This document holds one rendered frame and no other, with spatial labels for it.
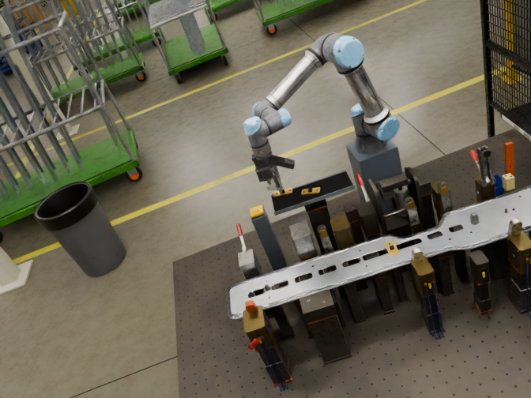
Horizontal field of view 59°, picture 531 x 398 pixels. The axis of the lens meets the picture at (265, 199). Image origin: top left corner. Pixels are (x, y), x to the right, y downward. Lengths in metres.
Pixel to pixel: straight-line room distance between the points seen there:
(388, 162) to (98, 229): 2.60
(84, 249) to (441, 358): 3.05
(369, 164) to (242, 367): 1.11
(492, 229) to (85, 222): 3.08
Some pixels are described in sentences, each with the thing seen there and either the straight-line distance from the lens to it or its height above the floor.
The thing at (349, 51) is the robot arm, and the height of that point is 1.68.
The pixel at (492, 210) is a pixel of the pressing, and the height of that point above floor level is 1.00.
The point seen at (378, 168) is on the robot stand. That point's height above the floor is 1.02.
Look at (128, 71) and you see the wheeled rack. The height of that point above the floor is 0.27.
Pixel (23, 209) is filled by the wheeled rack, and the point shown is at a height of 0.28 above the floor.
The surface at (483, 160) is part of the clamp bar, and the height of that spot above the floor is 1.16.
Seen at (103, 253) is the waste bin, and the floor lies 0.21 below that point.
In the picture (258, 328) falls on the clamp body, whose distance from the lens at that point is 1.79.
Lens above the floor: 2.37
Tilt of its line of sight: 34 degrees down
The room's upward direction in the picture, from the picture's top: 22 degrees counter-clockwise
